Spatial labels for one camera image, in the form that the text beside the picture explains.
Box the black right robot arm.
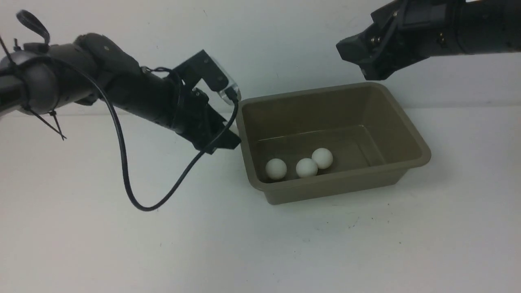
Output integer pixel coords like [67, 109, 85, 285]
[336, 0, 521, 81]

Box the white table-tennis ball with logo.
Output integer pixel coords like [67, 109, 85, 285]
[296, 158, 318, 178]

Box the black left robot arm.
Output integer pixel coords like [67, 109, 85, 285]
[0, 10, 241, 154]

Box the black left camera cable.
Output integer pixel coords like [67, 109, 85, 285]
[53, 59, 239, 212]

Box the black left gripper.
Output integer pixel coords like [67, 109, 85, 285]
[171, 88, 241, 154]

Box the brown plastic bin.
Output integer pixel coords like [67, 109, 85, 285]
[236, 82, 431, 205]

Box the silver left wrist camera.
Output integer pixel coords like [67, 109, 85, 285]
[172, 50, 242, 105]

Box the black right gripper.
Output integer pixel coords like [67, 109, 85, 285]
[336, 0, 432, 81]

